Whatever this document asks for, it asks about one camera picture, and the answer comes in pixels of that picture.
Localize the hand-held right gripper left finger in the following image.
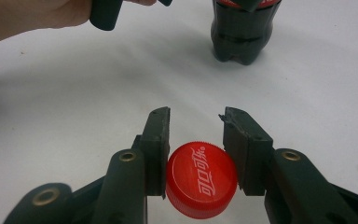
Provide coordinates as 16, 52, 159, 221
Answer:
139, 106, 172, 199

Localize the red bottle cap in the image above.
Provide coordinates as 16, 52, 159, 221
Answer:
165, 141, 239, 220

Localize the cola bottle with red label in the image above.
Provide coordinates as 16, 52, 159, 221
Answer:
210, 0, 282, 66

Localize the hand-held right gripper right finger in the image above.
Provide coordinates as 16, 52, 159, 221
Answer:
218, 106, 275, 197

